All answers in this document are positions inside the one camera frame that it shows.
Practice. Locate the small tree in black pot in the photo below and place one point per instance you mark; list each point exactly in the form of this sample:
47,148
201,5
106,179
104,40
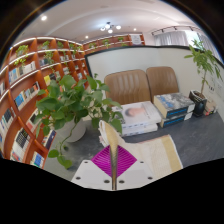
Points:
199,105

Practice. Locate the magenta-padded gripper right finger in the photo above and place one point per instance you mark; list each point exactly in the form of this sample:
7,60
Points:
141,175

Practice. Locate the white thick book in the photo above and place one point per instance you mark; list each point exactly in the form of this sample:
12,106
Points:
140,130

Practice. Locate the brown leather chair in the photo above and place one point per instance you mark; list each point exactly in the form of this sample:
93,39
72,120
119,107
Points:
163,80
128,86

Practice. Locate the white book with face cover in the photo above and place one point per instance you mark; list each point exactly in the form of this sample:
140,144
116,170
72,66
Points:
140,113

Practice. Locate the white curtains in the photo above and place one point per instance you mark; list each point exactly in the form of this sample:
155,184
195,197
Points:
173,38

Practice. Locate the dark blue thick book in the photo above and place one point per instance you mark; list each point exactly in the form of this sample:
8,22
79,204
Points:
173,120

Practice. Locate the tan and red book stack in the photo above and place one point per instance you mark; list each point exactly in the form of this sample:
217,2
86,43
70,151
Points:
211,107

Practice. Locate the recessed ceiling lights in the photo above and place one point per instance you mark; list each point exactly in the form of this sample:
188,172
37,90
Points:
43,18

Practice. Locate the cream yellow striped towel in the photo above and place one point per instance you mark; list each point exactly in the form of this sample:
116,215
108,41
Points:
160,153

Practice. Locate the multi-bulb ceiling lamp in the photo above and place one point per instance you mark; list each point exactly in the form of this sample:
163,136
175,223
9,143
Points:
109,27

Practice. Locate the orange wooden bookshelf unit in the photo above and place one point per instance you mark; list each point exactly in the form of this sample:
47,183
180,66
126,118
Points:
20,100

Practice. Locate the pothos plant in white pot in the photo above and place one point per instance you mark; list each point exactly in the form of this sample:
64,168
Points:
73,100

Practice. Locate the dark book with picture cover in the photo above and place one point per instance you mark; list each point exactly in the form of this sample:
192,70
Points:
173,101

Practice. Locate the white framed sign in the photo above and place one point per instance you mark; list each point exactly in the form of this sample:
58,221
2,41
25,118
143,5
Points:
135,39

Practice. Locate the orange shelf unit with plants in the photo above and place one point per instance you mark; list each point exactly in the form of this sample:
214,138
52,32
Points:
110,41

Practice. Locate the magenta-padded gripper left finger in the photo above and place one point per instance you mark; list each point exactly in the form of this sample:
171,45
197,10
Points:
85,175

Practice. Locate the black track light rail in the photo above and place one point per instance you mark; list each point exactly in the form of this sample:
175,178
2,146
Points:
173,28

